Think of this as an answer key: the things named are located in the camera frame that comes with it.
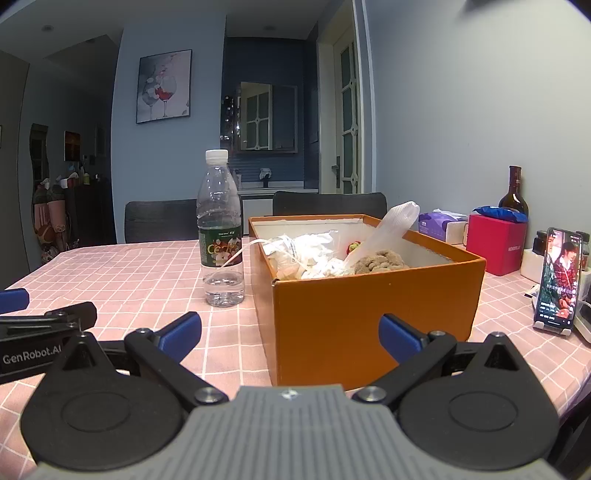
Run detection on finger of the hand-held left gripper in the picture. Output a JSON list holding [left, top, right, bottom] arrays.
[[0, 302, 98, 334], [0, 288, 30, 315]]

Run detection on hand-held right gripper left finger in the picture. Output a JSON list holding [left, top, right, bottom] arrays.
[[48, 311, 228, 407]]

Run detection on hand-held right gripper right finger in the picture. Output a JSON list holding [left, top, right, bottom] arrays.
[[355, 314, 536, 407]]

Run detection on orange cardboard box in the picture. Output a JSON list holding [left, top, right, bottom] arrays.
[[248, 213, 487, 387]]

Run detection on brown plush toy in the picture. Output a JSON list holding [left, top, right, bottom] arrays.
[[353, 249, 411, 275]]

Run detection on white plastic bag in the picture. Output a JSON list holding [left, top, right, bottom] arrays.
[[342, 200, 421, 273]]

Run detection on white gift bag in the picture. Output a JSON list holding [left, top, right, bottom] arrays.
[[217, 233, 347, 280]]

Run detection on pink checkered tablecloth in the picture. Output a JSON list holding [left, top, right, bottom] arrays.
[[0, 237, 591, 480]]

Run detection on hanging pink bags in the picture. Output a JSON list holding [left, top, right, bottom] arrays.
[[31, 180, 70, 264]]

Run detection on dark tall cabinet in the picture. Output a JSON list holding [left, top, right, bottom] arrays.
[[65, 178, 114, 247]]

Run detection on black chair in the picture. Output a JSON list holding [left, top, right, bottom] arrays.
[[272, 191, 387, 217], [124, 198, 200, 244]]

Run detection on purple tissue pack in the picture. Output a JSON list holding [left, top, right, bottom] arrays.
[[418, 209, 468, 243]]

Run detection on small white box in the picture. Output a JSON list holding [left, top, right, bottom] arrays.
[[445, 220, 471, 245]]

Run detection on clear plastic water bottle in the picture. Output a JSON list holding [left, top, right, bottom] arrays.
[[197, 149, 245, 306]]

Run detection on pink box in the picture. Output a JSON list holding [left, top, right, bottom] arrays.
[[466, 213, 528, 277]]

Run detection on white sink counter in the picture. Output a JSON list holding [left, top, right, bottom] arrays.
[[238, 185, 319, 215]]

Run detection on phone stand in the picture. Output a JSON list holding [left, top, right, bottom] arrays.
[[532, 318, 575, 340]]

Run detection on blue packet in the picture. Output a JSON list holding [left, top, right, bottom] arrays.
[[473, 205, 528, 224]]

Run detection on smartphone with lit screen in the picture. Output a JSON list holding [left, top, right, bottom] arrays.
[[536, 227, 583, 334]]

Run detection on brown glass bottle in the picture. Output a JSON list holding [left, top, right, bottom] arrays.
[[498, 165, 529, 217]]

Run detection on white glass panel door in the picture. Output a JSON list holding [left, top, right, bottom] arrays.
[[332, 28, 365, 195]]

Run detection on mirror cabinet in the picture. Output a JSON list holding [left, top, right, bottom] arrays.
[[238, 82, 298, 154]]

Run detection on wine glass painting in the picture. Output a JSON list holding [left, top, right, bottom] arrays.
[[136, 49, 192, 124]]

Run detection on wavy wall mirror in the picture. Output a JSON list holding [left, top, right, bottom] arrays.
[[29, 123, 51, 185]]

